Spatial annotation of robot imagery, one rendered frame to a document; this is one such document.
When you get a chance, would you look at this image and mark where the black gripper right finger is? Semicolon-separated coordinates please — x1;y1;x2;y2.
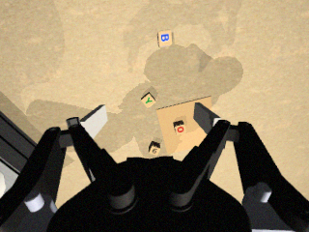
164;102;309;232

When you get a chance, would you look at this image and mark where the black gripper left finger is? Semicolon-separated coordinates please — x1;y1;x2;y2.
0;104;135;232

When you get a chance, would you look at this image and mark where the tan square mat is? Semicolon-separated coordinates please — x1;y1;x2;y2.
156;97;212;154

